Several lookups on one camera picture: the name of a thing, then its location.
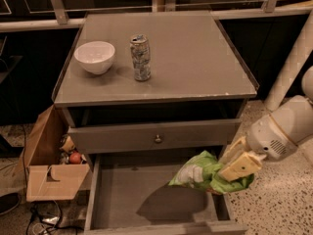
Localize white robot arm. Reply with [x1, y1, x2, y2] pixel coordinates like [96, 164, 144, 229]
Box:
[218, 68, 313, 182]

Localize patterned drink can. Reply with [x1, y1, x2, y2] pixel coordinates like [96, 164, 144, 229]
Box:
[130, 34, 151, 81]

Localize open grey middle drawer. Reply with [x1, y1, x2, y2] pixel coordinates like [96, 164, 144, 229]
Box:
[84, 149, 247, 235]

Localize tan item in box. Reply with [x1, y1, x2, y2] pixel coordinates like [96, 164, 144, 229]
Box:
[60, 135, 75, 153]

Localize red apple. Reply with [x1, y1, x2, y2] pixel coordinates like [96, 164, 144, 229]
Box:
[69, 152, 82, 165]

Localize white diagonal pole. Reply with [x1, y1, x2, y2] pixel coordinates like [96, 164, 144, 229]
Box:
[264, 12, 313, 112]

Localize black cables on floor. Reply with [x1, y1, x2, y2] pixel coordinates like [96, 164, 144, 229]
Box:
[24, 201, 85, 235]

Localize green rice chip bag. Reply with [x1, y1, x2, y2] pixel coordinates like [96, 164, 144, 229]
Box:
[169, 151, 254, 195]

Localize grey top drawer with knob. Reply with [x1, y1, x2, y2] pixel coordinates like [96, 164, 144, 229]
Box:
[68, 118, 241, 154]

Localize white ceramic bowl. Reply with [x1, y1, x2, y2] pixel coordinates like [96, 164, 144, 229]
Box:
[74, 41, 115, 74]

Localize grey drawer cabinet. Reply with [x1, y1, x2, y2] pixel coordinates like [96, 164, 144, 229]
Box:
[51, 10, 260, 162]

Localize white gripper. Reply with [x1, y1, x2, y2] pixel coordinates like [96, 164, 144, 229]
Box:
[218, 115, 297, 182]

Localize metal window frame rail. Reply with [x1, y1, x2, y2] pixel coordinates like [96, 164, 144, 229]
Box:
[0, 0, 313, 33]

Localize brown cardboard box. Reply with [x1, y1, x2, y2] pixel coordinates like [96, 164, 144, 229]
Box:
[15, 106, 90, 202]

